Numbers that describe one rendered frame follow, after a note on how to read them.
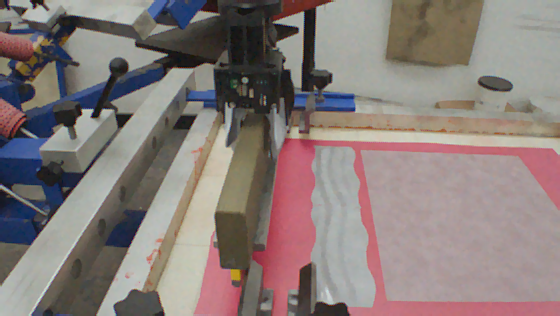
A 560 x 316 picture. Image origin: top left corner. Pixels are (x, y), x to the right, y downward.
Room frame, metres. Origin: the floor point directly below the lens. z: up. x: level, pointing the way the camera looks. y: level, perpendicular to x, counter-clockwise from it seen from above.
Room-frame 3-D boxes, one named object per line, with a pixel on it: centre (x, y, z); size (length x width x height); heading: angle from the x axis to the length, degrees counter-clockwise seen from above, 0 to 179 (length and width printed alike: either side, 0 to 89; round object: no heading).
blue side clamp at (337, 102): (0.77, 0.00, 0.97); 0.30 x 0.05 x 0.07; 86
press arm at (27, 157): (0.51, 0.34, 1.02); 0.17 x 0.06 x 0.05; 86
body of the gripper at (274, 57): (0.46, 0.03, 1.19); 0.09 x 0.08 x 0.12; 176
